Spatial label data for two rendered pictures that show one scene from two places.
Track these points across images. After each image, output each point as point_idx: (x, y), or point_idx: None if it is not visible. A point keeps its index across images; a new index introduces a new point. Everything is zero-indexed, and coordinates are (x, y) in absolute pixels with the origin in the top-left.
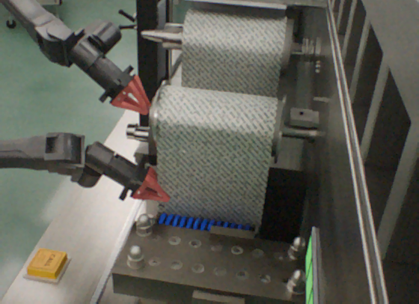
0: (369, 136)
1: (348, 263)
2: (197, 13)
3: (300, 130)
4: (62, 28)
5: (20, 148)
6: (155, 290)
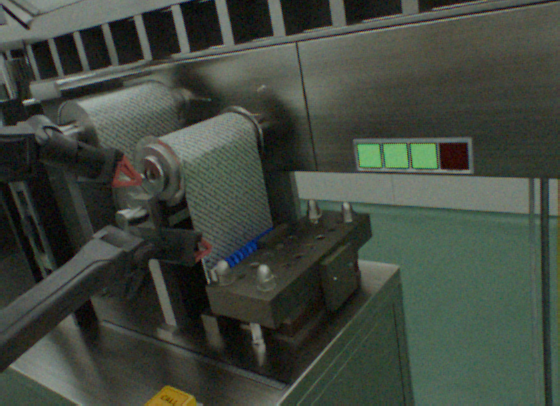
0: None
1: (466, 48)
2: (83, 98)
3: None
4: (14, 127)
5: (92, 259)
6: (299, 291)
